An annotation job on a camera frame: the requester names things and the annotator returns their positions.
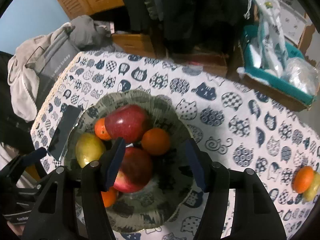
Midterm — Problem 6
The large orange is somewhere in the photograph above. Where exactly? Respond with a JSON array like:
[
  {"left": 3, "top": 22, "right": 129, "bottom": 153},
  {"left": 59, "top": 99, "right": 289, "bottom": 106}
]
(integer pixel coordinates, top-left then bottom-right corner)
[{"left": 292, "top": 166, "right": 314, "bottom": 193}]

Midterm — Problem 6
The grey clothes pile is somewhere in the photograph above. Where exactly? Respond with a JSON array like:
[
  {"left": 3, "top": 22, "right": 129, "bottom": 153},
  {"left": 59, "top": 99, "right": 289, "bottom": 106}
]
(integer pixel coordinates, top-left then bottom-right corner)
[{"left": 7, "top": 15, "right": 122, "bottom": 122}]

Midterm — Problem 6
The small tangerine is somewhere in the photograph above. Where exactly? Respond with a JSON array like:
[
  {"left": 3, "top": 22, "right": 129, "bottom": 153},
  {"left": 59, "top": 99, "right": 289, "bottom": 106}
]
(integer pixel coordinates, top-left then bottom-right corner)
[
  {"left": 101, "top": 187, "right": 118, "bottom": 208},
  {"left": 141, "top": 128, "right": 171, "bottom": 155}
]

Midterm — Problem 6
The black hanging coat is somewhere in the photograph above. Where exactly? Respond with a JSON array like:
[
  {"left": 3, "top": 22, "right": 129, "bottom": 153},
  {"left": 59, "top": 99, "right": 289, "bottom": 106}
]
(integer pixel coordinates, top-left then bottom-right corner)
[{"left": 123, "top": 0, "right": 250, "bottom": 54}]

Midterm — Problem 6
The white blue rice bag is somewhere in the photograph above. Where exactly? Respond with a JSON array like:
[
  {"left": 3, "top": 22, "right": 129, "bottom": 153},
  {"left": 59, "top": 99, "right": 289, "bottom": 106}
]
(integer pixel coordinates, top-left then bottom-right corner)
[{"left": 253, "top": 0, "right": 288, "bottom": 78}]

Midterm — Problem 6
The cat-patterned white blue tablecloth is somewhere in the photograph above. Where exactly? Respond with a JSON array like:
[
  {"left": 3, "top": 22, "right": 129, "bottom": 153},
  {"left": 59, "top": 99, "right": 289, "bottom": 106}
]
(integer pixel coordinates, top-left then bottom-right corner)
[{"left": 31, "top": 51, "right": 319, "bottom": 239}]

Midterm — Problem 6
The red apple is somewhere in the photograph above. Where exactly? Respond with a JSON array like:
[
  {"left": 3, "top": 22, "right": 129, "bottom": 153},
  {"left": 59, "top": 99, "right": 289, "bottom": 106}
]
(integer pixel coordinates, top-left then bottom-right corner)
[
  {"left": 105, "top": 105, "right": 151, "bottom": 144},
  {"left": 113, "top": 147, "right": 152, "bottom": 193}
]

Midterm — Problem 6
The orange tangerine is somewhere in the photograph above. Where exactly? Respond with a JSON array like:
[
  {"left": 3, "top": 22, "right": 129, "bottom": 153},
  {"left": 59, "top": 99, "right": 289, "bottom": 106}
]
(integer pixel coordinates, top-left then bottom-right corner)
[{"left": 94, "top": 118, "right": 111, "bottom": 141}]

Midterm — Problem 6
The black smartphone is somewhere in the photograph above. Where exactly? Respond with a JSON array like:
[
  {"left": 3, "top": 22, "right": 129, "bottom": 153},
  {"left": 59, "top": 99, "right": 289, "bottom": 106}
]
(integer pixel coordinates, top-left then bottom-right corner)
[{"left": 48, "top": 105, "right": 81, "bottom": 161}]

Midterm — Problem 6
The clear plastic bag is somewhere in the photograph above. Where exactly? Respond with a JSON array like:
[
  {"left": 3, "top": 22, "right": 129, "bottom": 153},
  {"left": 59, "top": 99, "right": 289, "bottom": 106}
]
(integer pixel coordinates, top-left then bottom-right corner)
[{"left": 281, "top": 57, "right": 319, "bottom": 96}]

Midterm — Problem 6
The teal cardboard box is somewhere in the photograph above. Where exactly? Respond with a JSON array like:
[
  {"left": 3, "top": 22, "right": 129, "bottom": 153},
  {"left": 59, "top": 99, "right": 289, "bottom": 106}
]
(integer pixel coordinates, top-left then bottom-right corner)
[{"left": 240, "top": 25, "right": 316, "bottom": 112}]

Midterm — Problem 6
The green patterned bowl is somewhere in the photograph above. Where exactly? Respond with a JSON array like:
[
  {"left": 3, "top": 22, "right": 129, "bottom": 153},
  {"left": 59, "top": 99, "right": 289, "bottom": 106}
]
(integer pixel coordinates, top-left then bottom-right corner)
[{"left": 64, "top": 90, "right": 194, "bottom": 233}]

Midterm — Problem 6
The white patterned storage box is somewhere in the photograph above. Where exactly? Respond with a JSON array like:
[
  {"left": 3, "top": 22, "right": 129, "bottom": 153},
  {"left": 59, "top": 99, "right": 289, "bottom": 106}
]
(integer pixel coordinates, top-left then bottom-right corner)
[{"left": 279, "top": 1, "right": 307, "bottom": 46}]

